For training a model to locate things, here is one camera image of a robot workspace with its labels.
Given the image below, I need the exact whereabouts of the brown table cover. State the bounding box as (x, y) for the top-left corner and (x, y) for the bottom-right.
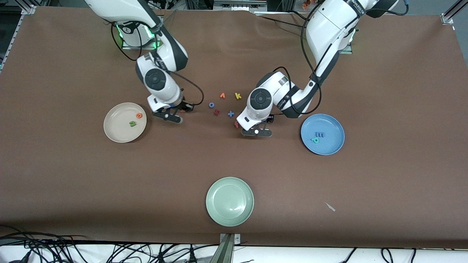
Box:
(0, 7), (468, 249)

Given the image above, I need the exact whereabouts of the blue plate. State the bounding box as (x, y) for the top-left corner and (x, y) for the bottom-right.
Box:
(301, 113), (345, 156)

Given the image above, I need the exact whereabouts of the beige plate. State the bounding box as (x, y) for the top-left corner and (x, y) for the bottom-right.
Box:
(103, 102), (147, 143)

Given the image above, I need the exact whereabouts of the green plate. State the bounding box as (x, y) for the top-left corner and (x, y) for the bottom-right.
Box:
(205, 177), (254, 227)

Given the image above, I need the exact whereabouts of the grey metal box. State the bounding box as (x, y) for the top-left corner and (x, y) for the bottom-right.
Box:
(214, 0), (267, 11)

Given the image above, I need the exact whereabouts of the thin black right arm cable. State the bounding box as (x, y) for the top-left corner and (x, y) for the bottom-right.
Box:
(170, 71), (205, 106)

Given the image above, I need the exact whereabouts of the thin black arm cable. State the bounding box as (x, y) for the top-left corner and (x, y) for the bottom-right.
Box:
(170, 71), (205, 106)
(271, 66), (304, 115)

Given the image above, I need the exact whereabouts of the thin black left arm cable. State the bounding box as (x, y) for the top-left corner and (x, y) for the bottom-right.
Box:
(271, 66), (304, 115)

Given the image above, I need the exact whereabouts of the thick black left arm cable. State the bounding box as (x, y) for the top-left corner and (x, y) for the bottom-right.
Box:
(301, 3), (322, 115)

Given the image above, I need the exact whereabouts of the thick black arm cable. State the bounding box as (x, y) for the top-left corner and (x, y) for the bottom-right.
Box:
(301, 3), (322, 115)
(110, 22), (147, 62)

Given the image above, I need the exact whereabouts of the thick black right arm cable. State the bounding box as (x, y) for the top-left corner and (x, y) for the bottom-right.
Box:
(110, 22), (147, 62)

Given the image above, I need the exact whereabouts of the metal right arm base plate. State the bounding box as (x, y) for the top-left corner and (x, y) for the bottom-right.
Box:
(121, 15), (162, 50)

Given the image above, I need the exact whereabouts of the black base cable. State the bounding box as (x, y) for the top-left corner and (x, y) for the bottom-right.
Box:
(255, 10), (311, 31)

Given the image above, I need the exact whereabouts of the black frame post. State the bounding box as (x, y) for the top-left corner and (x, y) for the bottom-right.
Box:
(267, 0), (295, 11)
(186, 0), (214, 11)

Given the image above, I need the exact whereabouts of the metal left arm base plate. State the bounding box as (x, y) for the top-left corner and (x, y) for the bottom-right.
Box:
(338, 27), (354, 55)

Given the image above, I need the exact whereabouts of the grey metal camera bracket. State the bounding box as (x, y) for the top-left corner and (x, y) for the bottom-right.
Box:
(214, 233), (242, 263)

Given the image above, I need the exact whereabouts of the aluminium frame profile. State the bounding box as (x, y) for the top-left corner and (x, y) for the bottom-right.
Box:
(0, 4), (37, 72)
(441, 0), (468, 25)

